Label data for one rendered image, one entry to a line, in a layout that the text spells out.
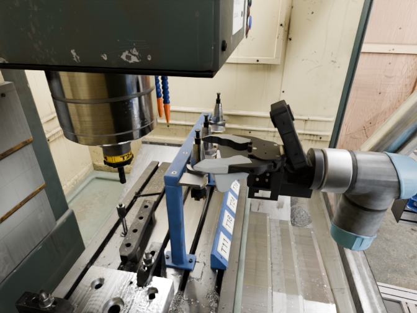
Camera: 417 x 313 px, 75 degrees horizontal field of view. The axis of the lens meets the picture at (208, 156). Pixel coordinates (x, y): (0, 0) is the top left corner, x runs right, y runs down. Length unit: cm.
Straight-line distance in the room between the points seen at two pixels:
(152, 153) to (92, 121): 125
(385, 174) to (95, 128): 45
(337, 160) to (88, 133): 39
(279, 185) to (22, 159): 76
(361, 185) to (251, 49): 104
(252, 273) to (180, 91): 98
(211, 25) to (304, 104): 123
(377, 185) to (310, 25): 102
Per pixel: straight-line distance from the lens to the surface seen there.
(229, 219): 99
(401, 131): 62
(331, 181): 48
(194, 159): 70
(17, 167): 97
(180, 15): 29
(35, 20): 36
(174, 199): 72
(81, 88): 41
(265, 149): 47
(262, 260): 111
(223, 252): 88
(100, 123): 42
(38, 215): 108
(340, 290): 123
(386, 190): 52
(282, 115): 43
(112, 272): 81
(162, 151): 165
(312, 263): 120
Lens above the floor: 160
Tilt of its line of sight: 29 degrees down
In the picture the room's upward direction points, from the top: straight up
